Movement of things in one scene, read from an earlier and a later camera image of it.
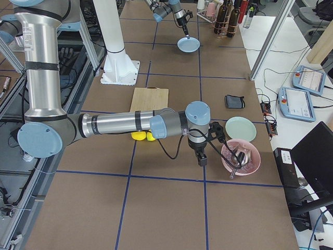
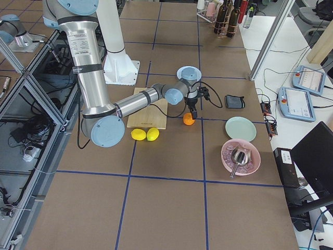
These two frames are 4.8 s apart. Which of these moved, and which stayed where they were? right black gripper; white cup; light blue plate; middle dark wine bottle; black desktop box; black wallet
Moved: right black gripper; light blue plate
Stayed: white cup; black wallet; middle dark wine bottle; black desktop box
